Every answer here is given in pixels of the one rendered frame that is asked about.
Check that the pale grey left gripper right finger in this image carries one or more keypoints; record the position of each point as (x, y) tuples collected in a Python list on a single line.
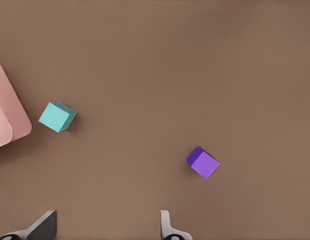
[(167, 228)]

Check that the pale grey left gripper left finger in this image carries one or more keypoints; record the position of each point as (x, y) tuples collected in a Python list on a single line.
[(43, 226)]

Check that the purple cube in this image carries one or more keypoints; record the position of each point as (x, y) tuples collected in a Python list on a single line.
[(204, 164)]

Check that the teal cube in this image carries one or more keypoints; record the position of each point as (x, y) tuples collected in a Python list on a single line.
[(55, 116)]

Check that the pink tray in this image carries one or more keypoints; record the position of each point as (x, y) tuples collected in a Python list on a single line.
[(7, 110)]

